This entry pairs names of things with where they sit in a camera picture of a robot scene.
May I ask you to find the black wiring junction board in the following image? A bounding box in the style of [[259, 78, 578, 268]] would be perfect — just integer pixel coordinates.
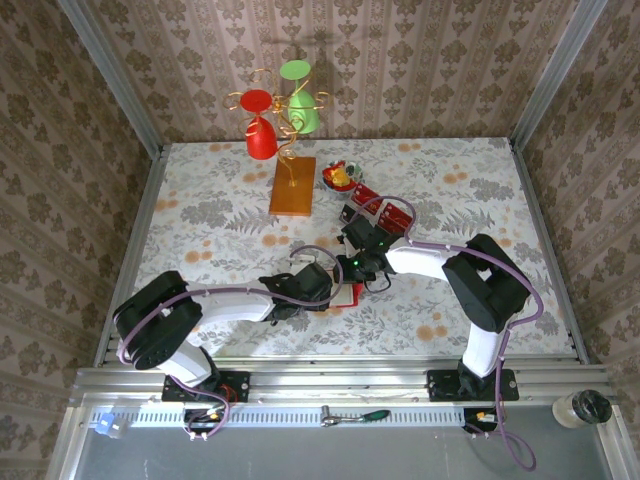
[[462, 407, 503, 441], [181, 405, 232, 444]]

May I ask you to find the aluminium frame post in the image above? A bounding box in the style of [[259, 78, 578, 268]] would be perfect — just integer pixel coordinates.
[[508, 0, 610, 151], [55, 0, 165, 157]]

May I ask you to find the red VIP credit card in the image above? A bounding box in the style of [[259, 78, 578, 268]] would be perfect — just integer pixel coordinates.
[[350, 182, 382, 215]]

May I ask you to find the ratchet wrench green handle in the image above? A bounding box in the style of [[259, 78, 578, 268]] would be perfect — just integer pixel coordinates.
[[319, 403, 393, 429]]

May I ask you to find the gold wire rack wooden base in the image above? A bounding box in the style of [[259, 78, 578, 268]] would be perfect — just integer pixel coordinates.
[[222, 68, 332, 217]]

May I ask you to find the leaf patterned ceramic bowl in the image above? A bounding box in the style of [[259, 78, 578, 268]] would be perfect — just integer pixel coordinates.
[[322, 160, 365, 194]]

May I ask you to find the clear cup black lid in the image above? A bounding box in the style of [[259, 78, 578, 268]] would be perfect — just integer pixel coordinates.
[[551, 388, 614, 430]]

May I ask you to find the aluminium extrusion rail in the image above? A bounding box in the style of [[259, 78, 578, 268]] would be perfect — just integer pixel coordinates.
[[69, 355, 616, 416]]

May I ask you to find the green wine glass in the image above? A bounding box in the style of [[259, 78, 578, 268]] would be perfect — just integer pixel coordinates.
[[278, 59, 322, 135]]

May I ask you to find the red wine glass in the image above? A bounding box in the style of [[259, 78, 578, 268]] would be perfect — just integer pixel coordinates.
[[239, 88, 279, 161]]

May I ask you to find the blue white plastic connector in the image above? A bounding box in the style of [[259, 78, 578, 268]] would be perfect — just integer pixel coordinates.
[[91, 410, 132, 442]]

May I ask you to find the red card holder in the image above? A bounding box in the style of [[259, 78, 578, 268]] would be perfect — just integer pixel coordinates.
[[329, 267, 364, 309]]

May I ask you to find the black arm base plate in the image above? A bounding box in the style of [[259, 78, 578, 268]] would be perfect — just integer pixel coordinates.
[[427, 368, 520, 402], [161, 369, 251, 404]]

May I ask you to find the floral print tablecloth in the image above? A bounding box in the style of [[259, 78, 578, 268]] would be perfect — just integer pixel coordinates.
[[127, 137, 576, 357]]

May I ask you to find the white slotted cable duct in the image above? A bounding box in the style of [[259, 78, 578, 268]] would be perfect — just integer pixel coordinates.
[[117, 409, 466, 429]]

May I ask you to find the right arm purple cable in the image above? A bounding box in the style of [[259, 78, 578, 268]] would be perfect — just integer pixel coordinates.
[[347, 195, 545, 474]]

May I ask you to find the aluminium side rail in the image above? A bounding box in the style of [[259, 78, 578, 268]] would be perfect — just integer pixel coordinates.
[[507, 139, 592, 364], [94, 144, 169, 361]]

